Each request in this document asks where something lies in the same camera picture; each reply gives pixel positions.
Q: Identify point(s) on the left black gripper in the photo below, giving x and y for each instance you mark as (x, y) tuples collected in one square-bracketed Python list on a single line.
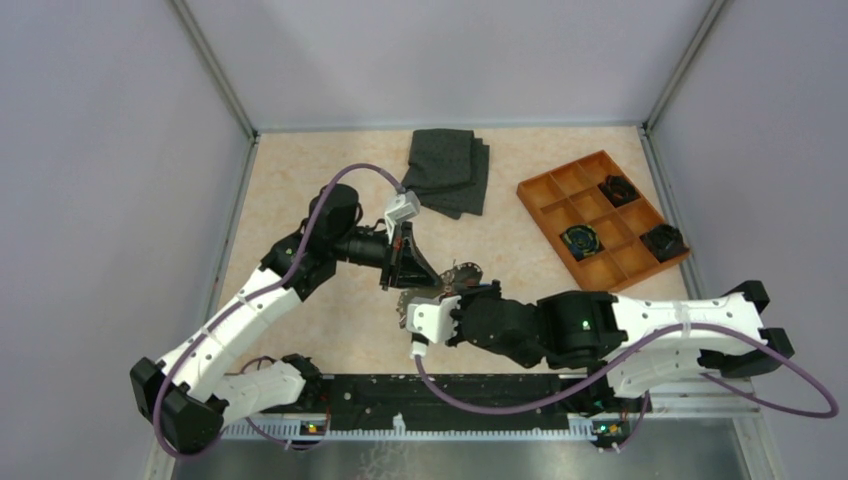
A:
[(410, 267)]

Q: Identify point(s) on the dark grey folded cloth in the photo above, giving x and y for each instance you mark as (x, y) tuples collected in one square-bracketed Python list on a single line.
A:
[(448, 169)]

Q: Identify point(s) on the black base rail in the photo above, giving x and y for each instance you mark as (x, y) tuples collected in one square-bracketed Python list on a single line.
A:
[(475, 403)]

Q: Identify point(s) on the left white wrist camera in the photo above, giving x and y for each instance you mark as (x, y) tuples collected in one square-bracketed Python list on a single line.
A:
[(400, 208)]

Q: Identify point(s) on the black rolled belt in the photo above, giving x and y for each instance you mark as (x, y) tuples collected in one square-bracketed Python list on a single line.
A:
[(618, 190)]

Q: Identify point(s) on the blue yellow rolled tie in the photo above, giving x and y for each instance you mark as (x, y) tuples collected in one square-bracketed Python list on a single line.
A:
[(582, 241)]

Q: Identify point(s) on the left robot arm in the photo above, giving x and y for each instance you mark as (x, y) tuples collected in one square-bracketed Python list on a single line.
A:
[(189, 395)]

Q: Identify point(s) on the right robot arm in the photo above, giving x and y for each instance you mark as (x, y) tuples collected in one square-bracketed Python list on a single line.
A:
[(643, 343)]

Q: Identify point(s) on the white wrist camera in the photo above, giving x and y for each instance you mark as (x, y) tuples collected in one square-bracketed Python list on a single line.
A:
[(400, 208), (431, 318)]

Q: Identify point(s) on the metal key holder plate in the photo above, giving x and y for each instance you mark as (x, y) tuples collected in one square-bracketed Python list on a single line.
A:
[(458, 278)]

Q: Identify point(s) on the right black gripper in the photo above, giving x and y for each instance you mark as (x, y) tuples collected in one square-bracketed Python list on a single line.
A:
[(493, 293)]

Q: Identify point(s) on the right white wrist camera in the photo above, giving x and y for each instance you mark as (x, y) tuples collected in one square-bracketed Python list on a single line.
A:
[(431, 318)]

